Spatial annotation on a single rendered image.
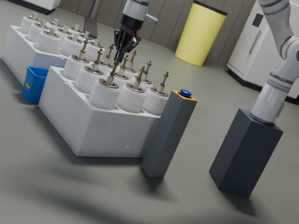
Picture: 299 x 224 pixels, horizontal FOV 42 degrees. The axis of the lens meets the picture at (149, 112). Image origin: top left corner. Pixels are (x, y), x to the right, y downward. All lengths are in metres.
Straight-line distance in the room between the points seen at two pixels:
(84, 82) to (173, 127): 0.36
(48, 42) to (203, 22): 2.57
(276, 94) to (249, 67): 2.68
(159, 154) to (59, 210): 0.45
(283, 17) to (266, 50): 2.77
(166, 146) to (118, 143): 0.18
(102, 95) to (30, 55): 0.56
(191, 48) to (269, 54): 0.80
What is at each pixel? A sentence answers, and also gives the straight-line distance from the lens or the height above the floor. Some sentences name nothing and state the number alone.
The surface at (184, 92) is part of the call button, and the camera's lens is 1.33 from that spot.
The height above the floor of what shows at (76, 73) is 0.20.
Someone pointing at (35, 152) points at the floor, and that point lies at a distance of 1.32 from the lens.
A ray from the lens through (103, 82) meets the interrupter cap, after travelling 1.37.
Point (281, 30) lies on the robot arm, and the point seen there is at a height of 0.63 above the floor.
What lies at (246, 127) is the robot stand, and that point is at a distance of 1.50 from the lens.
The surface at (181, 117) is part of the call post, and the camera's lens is 1.34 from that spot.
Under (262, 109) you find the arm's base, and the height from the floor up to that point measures 0.35.
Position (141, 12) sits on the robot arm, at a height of 0.52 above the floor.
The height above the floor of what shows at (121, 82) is 0.24.
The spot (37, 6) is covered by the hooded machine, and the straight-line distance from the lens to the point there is 3.87.
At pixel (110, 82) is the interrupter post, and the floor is 0.26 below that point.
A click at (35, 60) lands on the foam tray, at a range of 1.76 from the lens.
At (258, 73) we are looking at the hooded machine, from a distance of 4.22.
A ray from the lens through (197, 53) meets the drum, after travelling 4.19.
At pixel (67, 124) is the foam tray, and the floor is 0.06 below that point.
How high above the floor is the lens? 0.62
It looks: 17 degrees down
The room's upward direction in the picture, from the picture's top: 22 degrees clockwise
